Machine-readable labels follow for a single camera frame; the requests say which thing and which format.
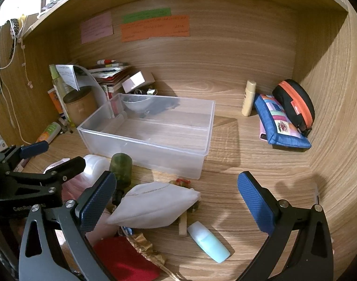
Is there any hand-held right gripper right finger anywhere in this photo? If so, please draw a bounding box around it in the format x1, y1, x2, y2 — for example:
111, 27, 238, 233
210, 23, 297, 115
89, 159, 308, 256
237, 170, 334, 281

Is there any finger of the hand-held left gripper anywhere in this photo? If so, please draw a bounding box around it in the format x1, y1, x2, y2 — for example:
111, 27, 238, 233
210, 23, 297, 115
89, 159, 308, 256
0, 140, 49, 173
7, 156, 87, 188

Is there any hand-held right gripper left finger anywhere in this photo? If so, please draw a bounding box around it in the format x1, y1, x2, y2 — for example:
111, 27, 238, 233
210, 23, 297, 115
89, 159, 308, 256
19, 170, 117, 281

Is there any white translucent jar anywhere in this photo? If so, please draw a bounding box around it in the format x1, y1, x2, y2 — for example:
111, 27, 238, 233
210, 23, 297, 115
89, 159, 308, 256
83, 154, 112, 182

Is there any dark green bottle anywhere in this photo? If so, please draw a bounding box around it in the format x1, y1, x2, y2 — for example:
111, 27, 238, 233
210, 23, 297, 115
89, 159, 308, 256
110, 153, 133, 205

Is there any white drawstring pouch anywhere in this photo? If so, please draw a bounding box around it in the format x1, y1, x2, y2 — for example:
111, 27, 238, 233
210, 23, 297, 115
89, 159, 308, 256
106, 181, 201, 229

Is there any mint squeeze bottle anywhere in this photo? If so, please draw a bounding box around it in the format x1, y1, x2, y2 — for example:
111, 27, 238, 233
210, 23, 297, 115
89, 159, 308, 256
187, 221, 231, 263

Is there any beaded tassel charm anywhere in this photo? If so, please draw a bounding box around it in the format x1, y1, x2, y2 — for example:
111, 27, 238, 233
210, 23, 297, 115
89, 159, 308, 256
170, 178, 193, 188

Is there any clear plastic container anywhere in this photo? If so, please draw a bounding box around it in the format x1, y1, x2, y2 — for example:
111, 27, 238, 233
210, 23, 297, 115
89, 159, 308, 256
77, 93, 216, 180

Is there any orange green tube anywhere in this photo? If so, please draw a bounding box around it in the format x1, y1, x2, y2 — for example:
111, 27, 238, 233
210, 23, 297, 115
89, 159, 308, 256
36, 122, 61, 144

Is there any orange carton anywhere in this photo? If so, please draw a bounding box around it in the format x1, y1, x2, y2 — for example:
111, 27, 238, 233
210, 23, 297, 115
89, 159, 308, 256
48, 88, 63, 115

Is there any brown round canister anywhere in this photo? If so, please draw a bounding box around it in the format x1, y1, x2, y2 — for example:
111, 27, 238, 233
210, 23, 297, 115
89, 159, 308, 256
63, 89, 97, 126

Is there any red cloth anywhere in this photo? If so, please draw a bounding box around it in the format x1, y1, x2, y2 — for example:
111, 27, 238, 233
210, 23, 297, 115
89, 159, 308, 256
92, 237, 161, 281

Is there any brown crinkled wrapper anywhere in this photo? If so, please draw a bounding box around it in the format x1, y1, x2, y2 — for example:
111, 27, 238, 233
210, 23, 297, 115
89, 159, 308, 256
127, 233, 167, 267

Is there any green spray bottle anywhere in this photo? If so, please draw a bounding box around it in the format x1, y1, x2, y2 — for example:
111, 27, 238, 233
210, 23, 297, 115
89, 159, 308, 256
49, 64, 69, 115

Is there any small wooden stick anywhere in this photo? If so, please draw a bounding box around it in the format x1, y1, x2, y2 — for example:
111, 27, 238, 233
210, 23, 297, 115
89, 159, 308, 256
178, 211, 188, 236

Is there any white paper receipt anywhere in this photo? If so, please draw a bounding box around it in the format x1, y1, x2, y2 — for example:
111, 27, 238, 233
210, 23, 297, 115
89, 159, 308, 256
56, 64, 81, 90

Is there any blue patchwork pouch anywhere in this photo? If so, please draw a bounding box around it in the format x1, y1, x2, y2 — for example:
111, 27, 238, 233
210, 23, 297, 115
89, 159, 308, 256
254, 94, 312, 149

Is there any curved white sheet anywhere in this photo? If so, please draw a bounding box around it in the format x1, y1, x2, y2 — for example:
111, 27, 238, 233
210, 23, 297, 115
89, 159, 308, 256
74, 66, 109, 109

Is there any clear plastic bowl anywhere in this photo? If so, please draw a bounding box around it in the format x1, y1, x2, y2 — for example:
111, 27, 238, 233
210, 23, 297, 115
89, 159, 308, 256
121, 95, 154, 112

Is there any stack of books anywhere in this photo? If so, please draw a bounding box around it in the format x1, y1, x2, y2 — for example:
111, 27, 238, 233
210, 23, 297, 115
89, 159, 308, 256
89, 63, 138, 100

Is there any cream lotion bottle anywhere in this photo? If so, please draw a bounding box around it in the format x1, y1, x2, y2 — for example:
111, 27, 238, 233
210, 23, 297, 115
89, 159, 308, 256
242, 80, 257, 117

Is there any bunch of keys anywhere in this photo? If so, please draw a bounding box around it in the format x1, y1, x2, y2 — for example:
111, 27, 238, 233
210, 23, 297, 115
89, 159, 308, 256
134, 86, 158, 96

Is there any small white box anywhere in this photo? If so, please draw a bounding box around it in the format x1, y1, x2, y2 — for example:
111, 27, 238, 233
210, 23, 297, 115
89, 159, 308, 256
122, 71, 156, 94

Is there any black orange zip case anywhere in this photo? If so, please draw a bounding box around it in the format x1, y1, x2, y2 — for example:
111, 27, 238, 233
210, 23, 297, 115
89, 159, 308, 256
272, 79, 315, 137

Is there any pink paper note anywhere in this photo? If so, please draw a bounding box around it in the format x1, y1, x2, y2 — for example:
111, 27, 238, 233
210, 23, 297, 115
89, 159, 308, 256
80, 12, 113, 44

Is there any orange paper note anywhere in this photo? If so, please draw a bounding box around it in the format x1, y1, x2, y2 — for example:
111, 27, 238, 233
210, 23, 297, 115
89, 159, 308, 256
120, 15, 191, 43

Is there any green paper note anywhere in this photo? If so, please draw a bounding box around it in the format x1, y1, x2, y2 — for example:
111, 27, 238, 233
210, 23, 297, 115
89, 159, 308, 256
123, 7, 171, 23

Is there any white cable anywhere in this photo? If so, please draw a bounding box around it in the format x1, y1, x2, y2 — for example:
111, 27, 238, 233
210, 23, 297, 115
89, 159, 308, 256
0, 26, 27, 144

